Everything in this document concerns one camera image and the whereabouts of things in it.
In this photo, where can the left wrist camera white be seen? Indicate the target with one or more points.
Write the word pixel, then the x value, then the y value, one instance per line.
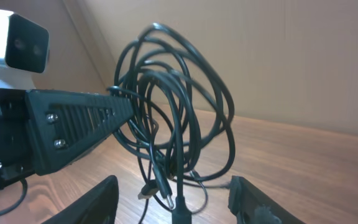
pixel 24 50

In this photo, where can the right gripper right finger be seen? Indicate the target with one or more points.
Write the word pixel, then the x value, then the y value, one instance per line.
pixel 252 206

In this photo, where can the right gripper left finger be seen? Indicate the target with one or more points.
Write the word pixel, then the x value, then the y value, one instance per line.
pixel 98 205

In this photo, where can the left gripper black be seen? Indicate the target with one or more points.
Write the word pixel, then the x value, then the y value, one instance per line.
pixel 62 127

